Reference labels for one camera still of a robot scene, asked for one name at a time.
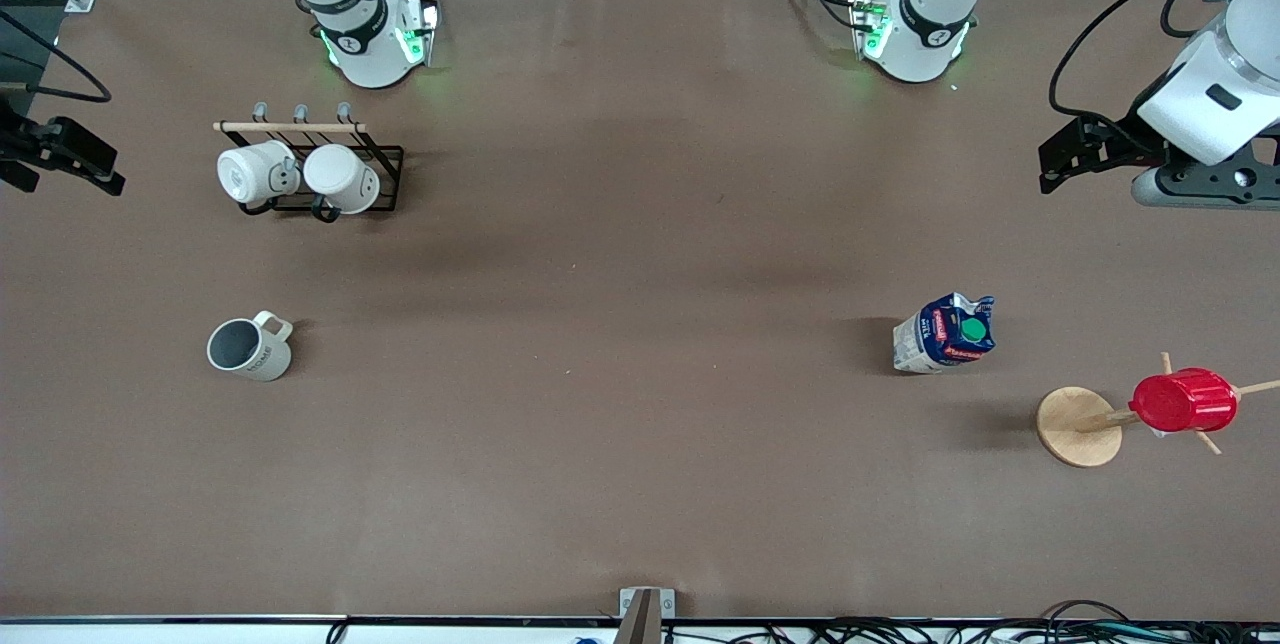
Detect blue and white milk carton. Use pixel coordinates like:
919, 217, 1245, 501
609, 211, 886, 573
892, 293, 997, 375

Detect white mug with grey inside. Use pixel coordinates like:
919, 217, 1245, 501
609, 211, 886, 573
207, 311, 295, 383

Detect red plastic cup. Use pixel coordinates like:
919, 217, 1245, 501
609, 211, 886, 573
1130, 368, 1239, 433

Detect white mug with round base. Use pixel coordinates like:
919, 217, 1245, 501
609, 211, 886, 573
217, 140, 301, 207

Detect green-lit base connector box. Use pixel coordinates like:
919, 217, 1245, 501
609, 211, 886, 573
398, 0, 443, 67
848, 0, 893, 62

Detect wooden mug tree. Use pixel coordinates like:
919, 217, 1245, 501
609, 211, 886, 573
1037, 352, 1280, 468

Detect brown table mat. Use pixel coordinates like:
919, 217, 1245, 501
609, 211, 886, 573
0, 0, 1280, 622

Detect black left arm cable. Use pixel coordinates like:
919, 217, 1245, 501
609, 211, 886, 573
1048, 0, 1251, 130

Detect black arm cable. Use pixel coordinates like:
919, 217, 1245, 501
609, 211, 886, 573
0, 9, 113, 106
1048, 0, 1251, 130

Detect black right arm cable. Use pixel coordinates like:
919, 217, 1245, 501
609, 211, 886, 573
0, 9, 113, 106

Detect white mug with black handle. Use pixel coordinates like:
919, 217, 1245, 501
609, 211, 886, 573
303, 144, 382, 216

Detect black wire mug rack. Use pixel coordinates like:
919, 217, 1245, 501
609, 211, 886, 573
213, 101, 406, 223

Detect black cable bundle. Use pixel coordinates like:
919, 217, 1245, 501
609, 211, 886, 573
660, 601, 1280, 644

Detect metal clamp bracket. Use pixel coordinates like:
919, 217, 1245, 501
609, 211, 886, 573
614, 587, 676, 644

